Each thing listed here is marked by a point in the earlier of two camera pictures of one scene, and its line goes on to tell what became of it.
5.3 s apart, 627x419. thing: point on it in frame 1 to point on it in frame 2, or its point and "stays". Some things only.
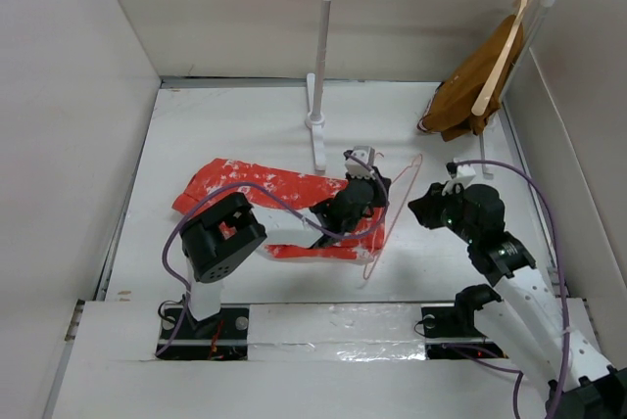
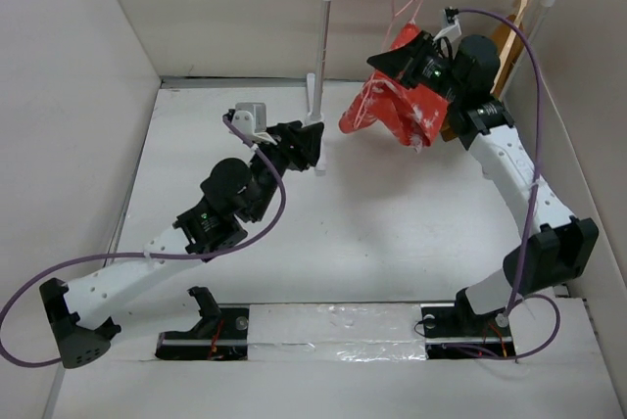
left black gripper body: x=376 y=201 to x=262 y=166
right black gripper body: x=444 y=209 to x=430 y=70
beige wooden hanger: x=522 y=5 stays
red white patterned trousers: x=277 y=188 to x=411 y=111
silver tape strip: x=335 y=332 stays
